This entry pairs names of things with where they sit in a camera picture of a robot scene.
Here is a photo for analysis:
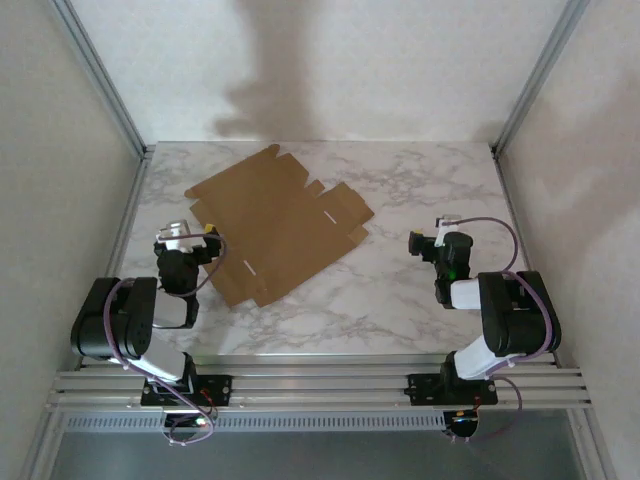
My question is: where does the brown cardboard paper box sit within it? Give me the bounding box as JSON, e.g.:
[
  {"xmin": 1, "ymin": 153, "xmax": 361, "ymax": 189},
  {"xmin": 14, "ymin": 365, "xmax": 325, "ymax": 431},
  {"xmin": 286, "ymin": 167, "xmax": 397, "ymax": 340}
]
[{"xmin": 183, "ymin": 143, "xmax": 376, "ymax": 307}]

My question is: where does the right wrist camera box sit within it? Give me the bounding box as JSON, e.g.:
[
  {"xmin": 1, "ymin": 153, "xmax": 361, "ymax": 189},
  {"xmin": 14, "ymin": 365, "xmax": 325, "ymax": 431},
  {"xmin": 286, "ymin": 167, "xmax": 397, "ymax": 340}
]
[{"xmin": 433, "ymin": 214, "xmax": 464, "ymax": 247}]

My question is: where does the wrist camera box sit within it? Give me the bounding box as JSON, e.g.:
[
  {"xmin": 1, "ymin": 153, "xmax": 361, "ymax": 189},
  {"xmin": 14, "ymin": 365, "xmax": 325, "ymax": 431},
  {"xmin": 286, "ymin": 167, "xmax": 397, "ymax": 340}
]
[
  {"xmin": 155, "ymin": 218, "xmax": 207, "ymax": 254},
  {"xmin": 433, "ymin": 214, "xmax": 464, "ymax": 247}
]

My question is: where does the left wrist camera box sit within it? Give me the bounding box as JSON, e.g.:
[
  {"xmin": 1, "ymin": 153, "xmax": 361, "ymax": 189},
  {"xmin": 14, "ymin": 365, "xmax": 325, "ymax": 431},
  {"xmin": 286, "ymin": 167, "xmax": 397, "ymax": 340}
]
[{"xmin": 155, "ymin": 218, "xmax": 207, "ymax": 254}]

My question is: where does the right aluminium side rail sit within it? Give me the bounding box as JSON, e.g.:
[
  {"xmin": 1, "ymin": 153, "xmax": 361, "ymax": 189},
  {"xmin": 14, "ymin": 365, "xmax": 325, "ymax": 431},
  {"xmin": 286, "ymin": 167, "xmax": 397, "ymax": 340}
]
[{"xmin": 492, "ymin": 149, "xmax": 566, "ymax": 369}]

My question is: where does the aluminium side rail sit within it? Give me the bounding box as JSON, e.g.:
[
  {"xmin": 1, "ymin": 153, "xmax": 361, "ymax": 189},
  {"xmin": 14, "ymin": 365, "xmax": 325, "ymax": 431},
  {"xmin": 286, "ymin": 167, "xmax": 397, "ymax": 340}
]
[
  {"xmin": 74, "ymin": 149, "xmax": 151, "ymax": 371},
  {"xmin": 492, "ymin": 149, "xmax": 566, "ymax": 369}
]

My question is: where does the left aluminium side rail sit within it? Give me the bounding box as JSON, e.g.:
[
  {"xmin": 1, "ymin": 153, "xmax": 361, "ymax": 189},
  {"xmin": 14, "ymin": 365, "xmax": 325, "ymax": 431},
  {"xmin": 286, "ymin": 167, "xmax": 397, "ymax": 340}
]
[{"xmin": 74, "ymin": 149, "xmax": 151, "ymax": 371}]

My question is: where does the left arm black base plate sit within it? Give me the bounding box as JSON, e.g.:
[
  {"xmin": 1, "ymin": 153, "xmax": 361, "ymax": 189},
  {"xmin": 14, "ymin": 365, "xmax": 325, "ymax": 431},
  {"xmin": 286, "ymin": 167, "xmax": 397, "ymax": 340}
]
[{"xmin": 140, "ymin": 374, "xmax": 234, "ymax": 407}]

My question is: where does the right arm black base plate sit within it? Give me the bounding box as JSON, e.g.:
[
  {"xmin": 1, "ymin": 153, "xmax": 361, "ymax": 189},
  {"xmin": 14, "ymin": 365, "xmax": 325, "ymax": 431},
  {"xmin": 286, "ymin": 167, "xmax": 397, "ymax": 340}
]
[{"xmin": 407, "ymin": 373, "xmax": 499, "ymax": 407}]

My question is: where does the aluminium rail frame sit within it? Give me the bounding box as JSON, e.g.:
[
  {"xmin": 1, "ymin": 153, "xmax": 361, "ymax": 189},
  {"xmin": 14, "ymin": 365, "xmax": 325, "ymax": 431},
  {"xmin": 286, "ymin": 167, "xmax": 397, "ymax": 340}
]
[{"xmin": 47, "ymin": 352, "xmax": 594, "ymax": 414}]

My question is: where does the grey slotted cable duct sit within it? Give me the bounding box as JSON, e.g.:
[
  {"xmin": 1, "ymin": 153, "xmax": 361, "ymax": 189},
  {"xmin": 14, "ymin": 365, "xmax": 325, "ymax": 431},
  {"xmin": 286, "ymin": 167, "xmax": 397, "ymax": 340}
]
[{"xmin": 59, "ymin": 412, "xmax": 451, "ymax": 434}]

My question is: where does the left aluminium corner post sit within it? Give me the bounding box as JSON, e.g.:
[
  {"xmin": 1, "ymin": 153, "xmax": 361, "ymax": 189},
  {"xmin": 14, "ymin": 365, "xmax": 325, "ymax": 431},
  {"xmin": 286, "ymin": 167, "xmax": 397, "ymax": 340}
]
[{"xmin": 47, "ymin": 0, "xmax": 154, "ymax": 159}]

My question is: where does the aluminium corner post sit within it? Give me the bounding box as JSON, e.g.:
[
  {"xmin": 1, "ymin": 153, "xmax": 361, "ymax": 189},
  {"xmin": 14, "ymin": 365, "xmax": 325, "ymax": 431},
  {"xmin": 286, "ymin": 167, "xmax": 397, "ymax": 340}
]
[
  {"xmin": 492, "ymin": 0, "xmax": 591, "ymax": 159},
  {"xmin": 47, "ymin": 0, "xmax": 154, "ymax": 159}
]

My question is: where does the right aluminium corner post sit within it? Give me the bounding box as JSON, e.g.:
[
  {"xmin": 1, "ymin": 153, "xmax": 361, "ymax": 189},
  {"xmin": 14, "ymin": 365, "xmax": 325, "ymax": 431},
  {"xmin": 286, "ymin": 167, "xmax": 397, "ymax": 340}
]
[{"xmin": 492, "ymin": 0, "xmax": 591, "ymax": 159}]

